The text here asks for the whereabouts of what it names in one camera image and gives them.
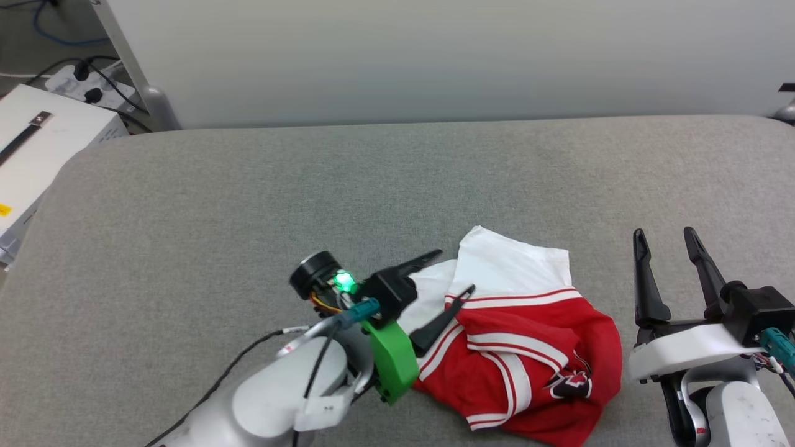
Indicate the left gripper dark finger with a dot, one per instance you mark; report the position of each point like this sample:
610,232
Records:
438,324
417,261

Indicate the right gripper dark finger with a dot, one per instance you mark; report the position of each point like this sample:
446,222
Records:
705,270
647,292

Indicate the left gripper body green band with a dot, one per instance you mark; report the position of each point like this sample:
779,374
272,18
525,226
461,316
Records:
391,360

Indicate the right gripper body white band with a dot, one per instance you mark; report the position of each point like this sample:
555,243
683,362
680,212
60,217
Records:
689,351

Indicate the red white basketball jersey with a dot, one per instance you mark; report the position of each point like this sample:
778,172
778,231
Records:
528,347

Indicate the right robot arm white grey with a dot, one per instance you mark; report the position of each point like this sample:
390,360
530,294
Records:
739,413

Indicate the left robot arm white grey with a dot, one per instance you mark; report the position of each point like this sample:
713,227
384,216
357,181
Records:
273,397

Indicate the white power strip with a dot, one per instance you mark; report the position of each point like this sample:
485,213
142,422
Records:
112,90

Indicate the black power plug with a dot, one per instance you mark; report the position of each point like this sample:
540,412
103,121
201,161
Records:
93,95
81,71

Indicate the teal left camera connector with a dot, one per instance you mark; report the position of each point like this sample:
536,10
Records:
360,310

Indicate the teal camera connector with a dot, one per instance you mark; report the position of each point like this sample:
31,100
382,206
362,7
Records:
360,310
781,347

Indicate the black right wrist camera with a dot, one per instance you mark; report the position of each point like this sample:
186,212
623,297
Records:
761,310

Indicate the teal right camera connector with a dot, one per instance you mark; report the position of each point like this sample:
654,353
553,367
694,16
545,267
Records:
781,347

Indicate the grey metal frame foot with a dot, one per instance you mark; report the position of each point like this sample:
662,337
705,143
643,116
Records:
787,112

